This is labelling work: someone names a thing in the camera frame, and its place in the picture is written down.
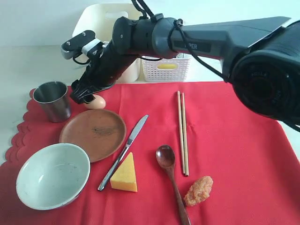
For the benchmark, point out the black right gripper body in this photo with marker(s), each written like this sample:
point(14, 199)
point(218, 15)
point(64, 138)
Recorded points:
point(106, 66)

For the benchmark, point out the brown egg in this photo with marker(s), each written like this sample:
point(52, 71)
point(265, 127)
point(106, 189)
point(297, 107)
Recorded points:
point(97, 103)

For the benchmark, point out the yellow lemon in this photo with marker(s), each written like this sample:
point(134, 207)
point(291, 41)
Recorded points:
point(167, 66)

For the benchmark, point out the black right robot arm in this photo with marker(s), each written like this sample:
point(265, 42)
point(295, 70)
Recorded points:
point(260, 58)

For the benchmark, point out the stainless steel cup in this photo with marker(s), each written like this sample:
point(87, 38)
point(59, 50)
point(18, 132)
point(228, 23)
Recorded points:
point(52, 97)

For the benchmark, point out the brown wooden plate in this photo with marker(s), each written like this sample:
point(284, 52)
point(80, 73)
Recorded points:
point(98, 132)

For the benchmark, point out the cream plastic bin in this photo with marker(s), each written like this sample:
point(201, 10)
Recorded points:
point(100, 18)

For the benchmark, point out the white perforated plastic basket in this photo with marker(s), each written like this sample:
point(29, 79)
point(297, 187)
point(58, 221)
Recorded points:
point(154, 75)

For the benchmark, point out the stainless steel table knife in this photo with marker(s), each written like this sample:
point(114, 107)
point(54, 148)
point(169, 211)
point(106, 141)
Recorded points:
point(134, 133)

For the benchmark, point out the red tablecloth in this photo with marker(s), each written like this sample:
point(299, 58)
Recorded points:
point(255, 171)

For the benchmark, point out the left wooden chopstick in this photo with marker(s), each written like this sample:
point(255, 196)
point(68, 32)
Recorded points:
point(181, 132)

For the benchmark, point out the wooden chopstick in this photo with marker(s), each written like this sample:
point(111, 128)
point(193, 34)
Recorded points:
point(185, 134)
point(181, 132)

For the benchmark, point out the pale green ceramic bowl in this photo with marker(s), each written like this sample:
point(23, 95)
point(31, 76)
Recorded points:
point(53, 177)

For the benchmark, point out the yellow cheese wedge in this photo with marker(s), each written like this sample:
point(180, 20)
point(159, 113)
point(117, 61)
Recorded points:
point(124, 178)

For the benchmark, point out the dark wooden spoon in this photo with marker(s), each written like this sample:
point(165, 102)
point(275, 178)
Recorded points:
point(166, 159)

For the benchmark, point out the right wooden chopstick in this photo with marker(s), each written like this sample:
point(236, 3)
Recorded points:
point(185, 134)

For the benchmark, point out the fried chicken piece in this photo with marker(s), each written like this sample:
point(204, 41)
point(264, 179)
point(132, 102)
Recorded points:
point(199, 191)

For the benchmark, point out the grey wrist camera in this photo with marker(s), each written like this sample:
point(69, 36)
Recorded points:
point(80, 44)

